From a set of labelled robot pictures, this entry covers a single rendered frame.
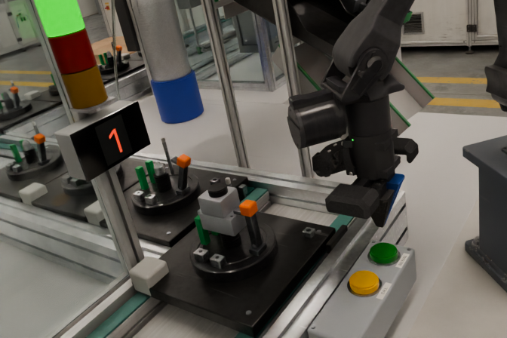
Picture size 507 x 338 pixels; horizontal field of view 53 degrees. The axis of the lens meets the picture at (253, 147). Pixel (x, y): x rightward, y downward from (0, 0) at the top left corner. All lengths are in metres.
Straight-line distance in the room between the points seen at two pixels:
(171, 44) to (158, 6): 0.13
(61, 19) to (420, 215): 0.74
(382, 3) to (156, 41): 1.16
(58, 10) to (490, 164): 0.63
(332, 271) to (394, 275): 0.09
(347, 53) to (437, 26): 4.39
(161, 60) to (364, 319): 1.23
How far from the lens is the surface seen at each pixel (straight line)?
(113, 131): 0.74
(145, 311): 0.85
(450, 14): 4.96
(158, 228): 0.96
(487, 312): 0.87
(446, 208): 1.09
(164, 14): 1.71
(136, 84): 2.19
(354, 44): 0.63
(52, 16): 0.71
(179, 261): 0.86
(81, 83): 0.72
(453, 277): 0.92
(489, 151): 0.86
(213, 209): 0.77
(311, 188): 0.99
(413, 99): 1.22
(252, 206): 0.75
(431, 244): 0.99
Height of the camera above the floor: 1.45
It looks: 24 degrees down
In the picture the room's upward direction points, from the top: 12 degrees counter-clockwise
